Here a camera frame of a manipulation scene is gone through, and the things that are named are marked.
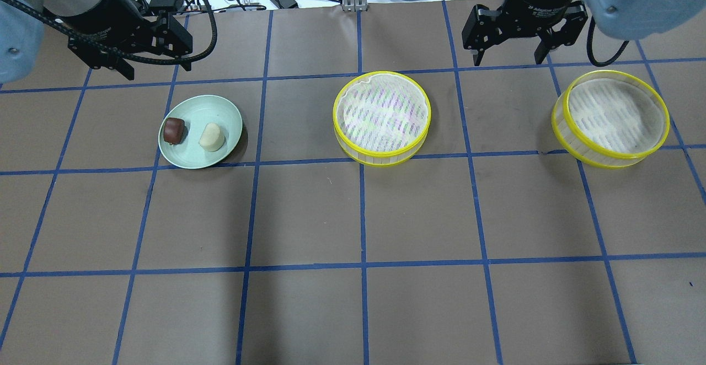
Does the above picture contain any middle yellow steamer basket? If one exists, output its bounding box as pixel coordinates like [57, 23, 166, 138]
[332, 71, 433, 167]

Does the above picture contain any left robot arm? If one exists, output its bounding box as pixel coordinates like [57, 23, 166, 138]
[1, 0, 192, 84]

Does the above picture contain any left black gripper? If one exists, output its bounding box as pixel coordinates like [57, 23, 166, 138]
[61, 0, 192, 80]

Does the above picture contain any brown bun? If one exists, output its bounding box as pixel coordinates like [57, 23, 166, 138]
[162, 118, 186, 146]

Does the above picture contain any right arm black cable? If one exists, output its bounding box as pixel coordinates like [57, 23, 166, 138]
[586, 17, 630, 67]

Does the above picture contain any right yellow steamer basket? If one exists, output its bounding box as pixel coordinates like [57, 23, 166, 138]
[550, 69, 671, 169]

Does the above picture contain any white bun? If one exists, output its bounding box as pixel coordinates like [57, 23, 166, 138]
[199, 123, 226, 152]

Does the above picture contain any yellow steamer basket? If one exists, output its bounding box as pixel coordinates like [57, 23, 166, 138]
[332, 71, 433, 167]
[550, 69, 671, 169]

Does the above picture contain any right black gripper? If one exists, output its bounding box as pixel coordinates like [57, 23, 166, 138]
[462, 0, 588, 67]

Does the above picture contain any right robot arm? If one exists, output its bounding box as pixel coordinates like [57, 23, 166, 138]
[462, 0, 704, 68]

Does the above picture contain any light green plate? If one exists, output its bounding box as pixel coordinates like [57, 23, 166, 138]
[157, 94, 244, 169]

